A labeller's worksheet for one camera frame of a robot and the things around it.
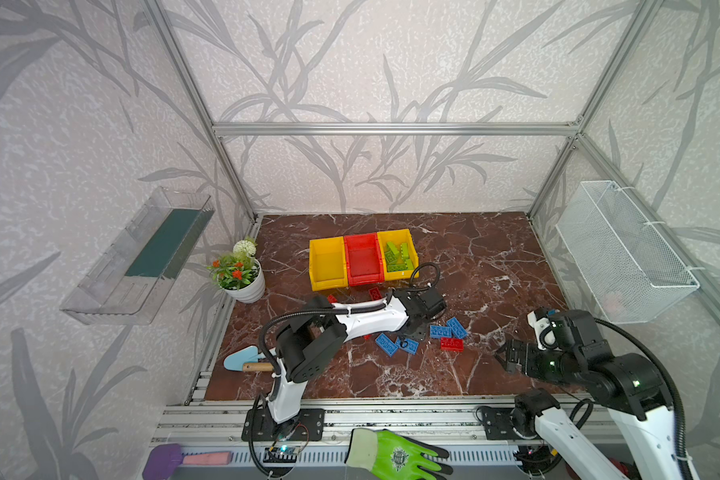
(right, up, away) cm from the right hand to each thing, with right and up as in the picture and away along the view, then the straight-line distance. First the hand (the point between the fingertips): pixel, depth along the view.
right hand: (509, 348), depth 68 cm
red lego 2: (-9, -6, +19) cm, 22 cm away
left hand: (-19, 0, +21) cm, 28 cm away
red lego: (-46, +6, +28) cm, 54 cm away
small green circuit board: (-54, -27, +4) cm, 61 cm away
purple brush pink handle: (-80, -27, +1) cm, 85 cm away
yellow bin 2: (-23, +20, +37) cm, 48 cm away
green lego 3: (-25, +17, +37) cm, 48 cm away
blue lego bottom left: (-27, -6, +19) cm, 34 cm away
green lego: (-26, +21, +38) cm, 50 cm away
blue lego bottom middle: (-22, -5, +17) cm, 28 cm away
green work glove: (-27, -26, +1) cm, 37 cm away
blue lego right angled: (-7, -1, +21) cm, 22 cm away
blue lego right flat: (-13, -3, +21) cm, 25 cm away
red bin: (-36, +18, +41) cm, 57 cm away
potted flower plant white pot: (-70, +15, +17) cm, 74 cm away
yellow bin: (-49, +17, +37) cm, 64 cm away
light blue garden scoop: (-70, -8, +14) cm, 72 cm away
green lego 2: (-21, +16, +35) cm, 44 cm away
